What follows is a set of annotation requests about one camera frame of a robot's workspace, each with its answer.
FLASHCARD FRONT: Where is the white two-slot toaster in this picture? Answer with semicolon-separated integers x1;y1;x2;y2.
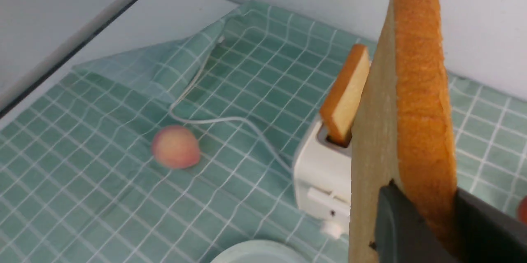
293;115;352;240

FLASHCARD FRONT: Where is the green checkered tablecloth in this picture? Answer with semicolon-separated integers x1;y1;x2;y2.
0;0;527;263

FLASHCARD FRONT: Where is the white power cable with plug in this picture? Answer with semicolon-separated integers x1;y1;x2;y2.
169;37;294;173

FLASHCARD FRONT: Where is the pink peach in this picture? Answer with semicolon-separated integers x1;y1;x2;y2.
151;126;200;169

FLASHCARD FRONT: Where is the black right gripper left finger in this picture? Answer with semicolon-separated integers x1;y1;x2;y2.
369;181;457;263

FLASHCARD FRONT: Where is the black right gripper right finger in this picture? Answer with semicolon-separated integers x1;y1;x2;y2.
455;188;527;263

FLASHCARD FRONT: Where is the toast slice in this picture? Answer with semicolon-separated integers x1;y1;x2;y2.
319;44;370;147
349;0;461;263

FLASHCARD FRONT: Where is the light green round plate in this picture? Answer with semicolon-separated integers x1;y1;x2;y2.
211;240;307;263

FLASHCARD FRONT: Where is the red apple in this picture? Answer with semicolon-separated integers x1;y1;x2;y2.
516;196;527;224

